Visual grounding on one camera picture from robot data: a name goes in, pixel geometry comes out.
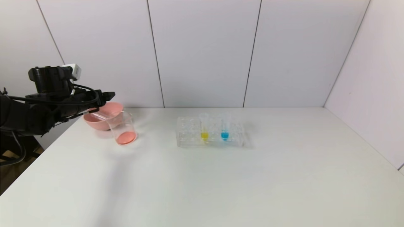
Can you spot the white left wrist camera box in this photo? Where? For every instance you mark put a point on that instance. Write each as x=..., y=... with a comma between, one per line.
x=74, y=71

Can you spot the test tube with yellow pigment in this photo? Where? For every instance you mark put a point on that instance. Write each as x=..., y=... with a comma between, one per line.
x=204, y=135

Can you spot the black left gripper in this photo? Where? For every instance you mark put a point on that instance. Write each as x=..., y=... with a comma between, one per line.
x=99, y=97

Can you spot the clear plastic test tube rack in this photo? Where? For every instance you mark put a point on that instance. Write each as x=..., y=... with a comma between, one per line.
x=191, y=138

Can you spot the clear glass beaker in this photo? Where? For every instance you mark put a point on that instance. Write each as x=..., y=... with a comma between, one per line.
x=126, y=137

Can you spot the pink bowl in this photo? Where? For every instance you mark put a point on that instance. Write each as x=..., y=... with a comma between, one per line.
x=104, y=124

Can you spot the test tube with red pigment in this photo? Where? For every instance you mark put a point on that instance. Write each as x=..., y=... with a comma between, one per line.
x=99, y=116

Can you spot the test tube with blue pigment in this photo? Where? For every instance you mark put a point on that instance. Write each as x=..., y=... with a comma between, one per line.
x=224, y=135

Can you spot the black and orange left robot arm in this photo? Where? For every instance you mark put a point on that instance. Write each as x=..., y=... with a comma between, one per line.
x=28, y=116

